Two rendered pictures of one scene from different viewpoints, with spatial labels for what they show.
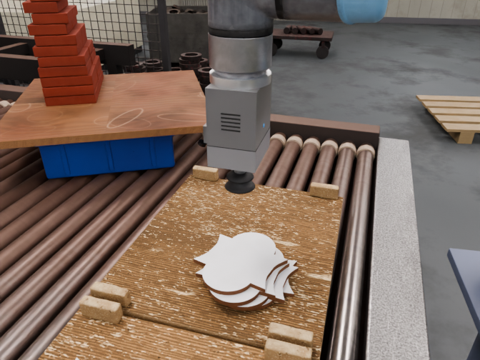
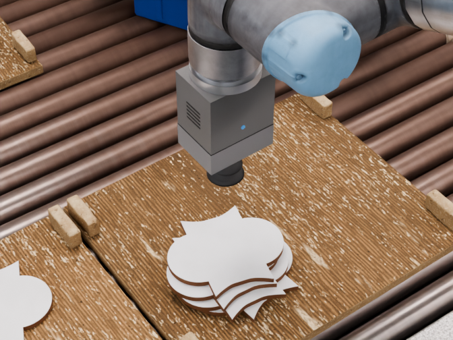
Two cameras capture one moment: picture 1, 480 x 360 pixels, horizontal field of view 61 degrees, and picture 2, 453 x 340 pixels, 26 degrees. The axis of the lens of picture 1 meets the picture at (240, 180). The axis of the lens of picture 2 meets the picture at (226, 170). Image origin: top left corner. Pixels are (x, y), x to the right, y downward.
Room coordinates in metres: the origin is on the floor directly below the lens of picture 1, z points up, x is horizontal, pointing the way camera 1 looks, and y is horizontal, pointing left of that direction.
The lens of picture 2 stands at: (-0.12, -0.48, 1.90)
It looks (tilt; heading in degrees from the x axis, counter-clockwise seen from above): 45 degrees down; 38
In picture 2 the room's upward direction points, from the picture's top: straight up
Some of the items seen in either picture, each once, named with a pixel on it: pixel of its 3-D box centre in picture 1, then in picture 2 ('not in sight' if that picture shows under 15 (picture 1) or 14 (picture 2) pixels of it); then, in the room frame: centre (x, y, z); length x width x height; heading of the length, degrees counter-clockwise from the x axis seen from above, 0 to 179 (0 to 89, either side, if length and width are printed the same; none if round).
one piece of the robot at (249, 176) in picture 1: (240, 177); (225, 164); (0.50, 0.00, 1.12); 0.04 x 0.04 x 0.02
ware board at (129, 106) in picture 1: (112, 101); not in sight; (1.08, 0.35, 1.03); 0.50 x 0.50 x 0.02; 12
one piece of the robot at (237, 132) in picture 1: (232, 113); (221, 97); (0.50, 0.01, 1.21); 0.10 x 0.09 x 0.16; 74
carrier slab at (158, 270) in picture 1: (236, 243); (263, 224); (0.59, 0.01, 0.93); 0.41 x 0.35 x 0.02; 163
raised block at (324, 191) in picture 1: (323, 191); (445, 210); (0.74, -0.18, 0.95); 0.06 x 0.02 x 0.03; 73
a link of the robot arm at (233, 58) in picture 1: (241, 52); (228, 44); (0.50, 0.00, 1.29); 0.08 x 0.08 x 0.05
